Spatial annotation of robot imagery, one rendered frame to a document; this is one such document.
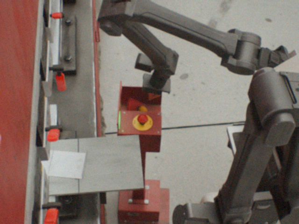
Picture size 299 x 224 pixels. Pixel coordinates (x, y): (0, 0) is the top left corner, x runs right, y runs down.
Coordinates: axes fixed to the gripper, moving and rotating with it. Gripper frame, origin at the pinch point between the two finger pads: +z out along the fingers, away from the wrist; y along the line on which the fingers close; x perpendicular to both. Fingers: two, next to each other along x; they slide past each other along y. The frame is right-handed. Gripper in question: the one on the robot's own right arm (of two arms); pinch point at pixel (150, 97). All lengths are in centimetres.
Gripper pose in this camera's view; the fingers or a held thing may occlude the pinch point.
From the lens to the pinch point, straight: 177.0
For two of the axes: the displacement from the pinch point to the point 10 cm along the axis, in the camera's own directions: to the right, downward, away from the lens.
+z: -2.7, 5.6, 7.8
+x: -0.4, 8.1, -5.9
